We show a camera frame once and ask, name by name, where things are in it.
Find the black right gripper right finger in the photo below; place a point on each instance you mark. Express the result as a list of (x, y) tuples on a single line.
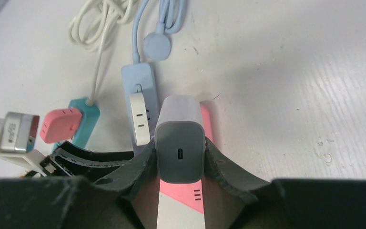
[(233, 198)]

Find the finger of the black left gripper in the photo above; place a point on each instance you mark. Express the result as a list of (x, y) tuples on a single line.
[(70, 160)]

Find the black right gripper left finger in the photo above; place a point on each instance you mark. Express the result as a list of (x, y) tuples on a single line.
[(122, 199)]

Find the pink plug adapter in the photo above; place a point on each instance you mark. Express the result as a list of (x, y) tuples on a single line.
[(60, 124)]

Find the teal power strip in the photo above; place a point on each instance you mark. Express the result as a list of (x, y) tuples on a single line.
[(90, 115)]

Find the pink triangular power socket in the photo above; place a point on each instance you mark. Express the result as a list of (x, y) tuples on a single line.
[(190, 195)]

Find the white plug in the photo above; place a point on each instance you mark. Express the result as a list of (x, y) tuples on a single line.
[(138, 116)]

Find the white USB charger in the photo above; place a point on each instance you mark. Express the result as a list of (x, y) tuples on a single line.
[(180, 140)]

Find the light blue power strip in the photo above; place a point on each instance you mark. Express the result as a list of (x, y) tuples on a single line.
[(139, 78)]

